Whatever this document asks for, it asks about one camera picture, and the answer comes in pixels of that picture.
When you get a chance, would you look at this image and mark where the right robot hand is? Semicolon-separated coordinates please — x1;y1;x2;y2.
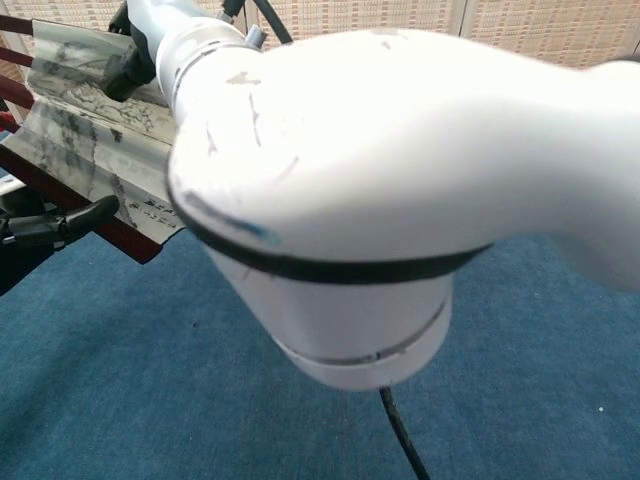
103;0;174;104

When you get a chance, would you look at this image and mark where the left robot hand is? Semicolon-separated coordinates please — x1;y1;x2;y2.
0;194;121;297

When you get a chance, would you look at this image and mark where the red-ribbed paper folding fan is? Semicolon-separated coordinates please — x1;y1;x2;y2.
0;13;189;265

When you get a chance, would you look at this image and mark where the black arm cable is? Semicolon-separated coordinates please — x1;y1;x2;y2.
219;0;296;47
378;384;432;480

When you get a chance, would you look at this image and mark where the woven folding screen panel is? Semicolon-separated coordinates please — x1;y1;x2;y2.
239;0;467;47
0;0;126;22
462;0;640;70

